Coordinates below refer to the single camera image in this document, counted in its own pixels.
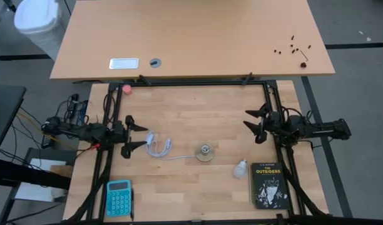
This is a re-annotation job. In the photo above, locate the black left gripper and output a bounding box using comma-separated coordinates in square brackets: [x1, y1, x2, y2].
[109, 114, 150, 160]

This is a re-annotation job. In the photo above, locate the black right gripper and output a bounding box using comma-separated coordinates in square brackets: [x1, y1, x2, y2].
[242, 103, 283, 145]

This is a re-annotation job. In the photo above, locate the white lightbulb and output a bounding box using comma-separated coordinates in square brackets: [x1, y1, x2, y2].
[232, 159, 249, 179]

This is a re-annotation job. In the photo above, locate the round lamp socket base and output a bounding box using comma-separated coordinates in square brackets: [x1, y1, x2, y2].
[194, 142, 216, 163]

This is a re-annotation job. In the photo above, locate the black clamp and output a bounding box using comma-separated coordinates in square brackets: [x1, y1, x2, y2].
[240, 71, 253, 86]
[137, 74, 152, 87]

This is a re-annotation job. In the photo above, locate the teal calculator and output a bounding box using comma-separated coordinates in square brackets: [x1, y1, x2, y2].
[105, 179, 133, 218]

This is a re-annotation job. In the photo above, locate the black paperback book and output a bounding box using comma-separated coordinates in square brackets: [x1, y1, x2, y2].
[250, 161, 292, 211]

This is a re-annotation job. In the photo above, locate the small wooden board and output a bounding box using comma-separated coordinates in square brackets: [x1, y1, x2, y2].
[49, 164, 74, 179]

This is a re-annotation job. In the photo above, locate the grey floor stand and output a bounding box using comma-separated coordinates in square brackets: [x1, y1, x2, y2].
[0, 146, 78, 224]

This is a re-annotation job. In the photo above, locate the black power adapter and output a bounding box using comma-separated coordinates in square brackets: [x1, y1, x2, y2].
[41, 136, 56, 149]

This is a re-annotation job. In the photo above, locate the beige wooden desk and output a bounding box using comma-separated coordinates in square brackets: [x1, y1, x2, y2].
[49, 0, 335, 81]

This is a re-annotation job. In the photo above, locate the white sheet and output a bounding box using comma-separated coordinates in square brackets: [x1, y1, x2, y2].
[14, 157, 68, 203]

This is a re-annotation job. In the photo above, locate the black metal beam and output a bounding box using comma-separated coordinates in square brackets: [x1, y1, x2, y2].
[0, 157, 72, 191]

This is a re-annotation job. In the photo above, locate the black side table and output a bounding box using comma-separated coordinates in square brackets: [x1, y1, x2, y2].
[0, 84, 27, 160]

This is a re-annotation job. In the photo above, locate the white trash bin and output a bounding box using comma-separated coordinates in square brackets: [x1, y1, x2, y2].
[13, 0, 68, 61]

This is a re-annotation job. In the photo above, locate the black rod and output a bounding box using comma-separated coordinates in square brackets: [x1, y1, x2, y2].
[0, 0, 17, 14]

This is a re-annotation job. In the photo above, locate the white lamp power cord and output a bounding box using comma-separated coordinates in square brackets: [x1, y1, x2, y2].
[145, 130, 197, 161]

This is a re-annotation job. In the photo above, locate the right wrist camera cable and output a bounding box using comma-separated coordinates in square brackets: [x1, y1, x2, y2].
[282, 106, 305, 120]

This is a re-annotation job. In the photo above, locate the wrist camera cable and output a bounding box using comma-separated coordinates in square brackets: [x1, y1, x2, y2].
[103, 92, 116, 126]
[282, 106, 305, 120]

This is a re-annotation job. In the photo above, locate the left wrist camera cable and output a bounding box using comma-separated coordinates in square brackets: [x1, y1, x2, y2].
[103, 92, 116, 126]

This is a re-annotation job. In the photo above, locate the black floor cable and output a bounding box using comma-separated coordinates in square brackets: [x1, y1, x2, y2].
[9, 92, 95, 163]

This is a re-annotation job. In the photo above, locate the black aluminium frame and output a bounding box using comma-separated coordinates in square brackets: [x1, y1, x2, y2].
[64, 79, 333, 225]

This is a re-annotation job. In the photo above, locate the yellow floor cable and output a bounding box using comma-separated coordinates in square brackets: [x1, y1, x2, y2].
[16, 111, 75, 151]

